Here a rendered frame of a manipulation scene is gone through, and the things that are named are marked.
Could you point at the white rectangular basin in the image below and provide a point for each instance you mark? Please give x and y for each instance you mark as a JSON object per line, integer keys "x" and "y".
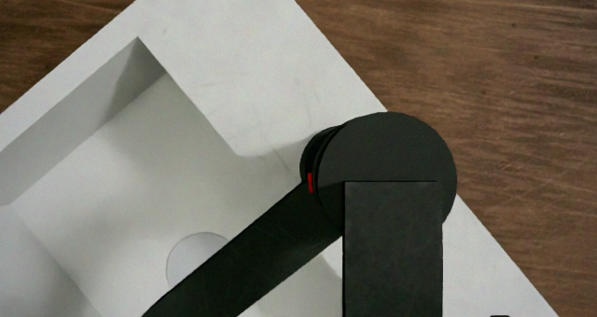
{"x": 114, "y": 186}

